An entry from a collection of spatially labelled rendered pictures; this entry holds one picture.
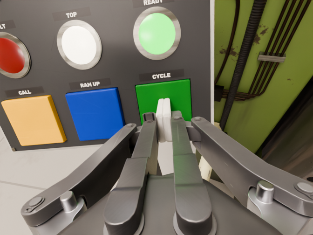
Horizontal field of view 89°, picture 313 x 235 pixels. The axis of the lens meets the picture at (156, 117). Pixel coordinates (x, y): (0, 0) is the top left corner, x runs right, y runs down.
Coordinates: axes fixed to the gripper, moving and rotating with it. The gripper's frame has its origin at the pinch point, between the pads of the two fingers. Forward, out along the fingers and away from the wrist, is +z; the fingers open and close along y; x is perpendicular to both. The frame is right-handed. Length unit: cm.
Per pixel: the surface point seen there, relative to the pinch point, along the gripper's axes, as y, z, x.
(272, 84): 29.1, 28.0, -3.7
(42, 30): -14.3, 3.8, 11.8
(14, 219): -116, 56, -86
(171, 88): 1.1, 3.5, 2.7
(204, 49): 5.6, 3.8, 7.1
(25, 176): -124, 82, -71
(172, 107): 1.1, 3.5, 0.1
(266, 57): 24.6, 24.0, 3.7
